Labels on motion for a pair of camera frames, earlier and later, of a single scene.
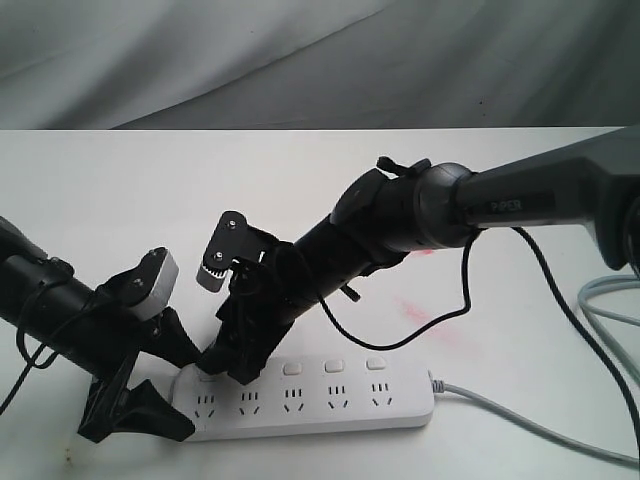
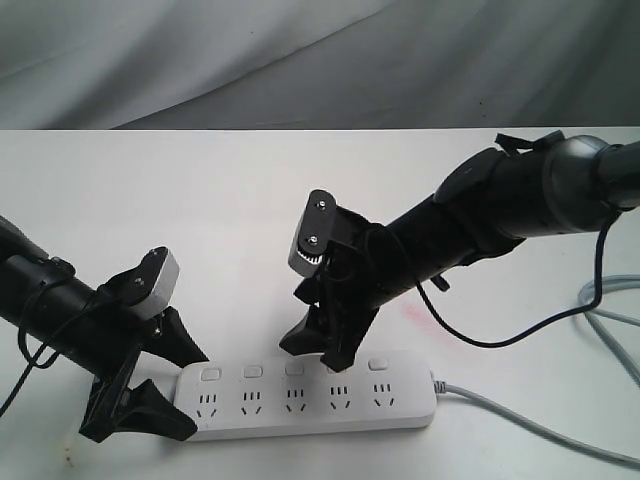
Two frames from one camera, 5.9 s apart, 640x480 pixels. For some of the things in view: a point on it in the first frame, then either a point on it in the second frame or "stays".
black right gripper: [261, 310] -> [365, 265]
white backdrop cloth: [85, 65] stays
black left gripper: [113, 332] stays
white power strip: [308, 396] stays
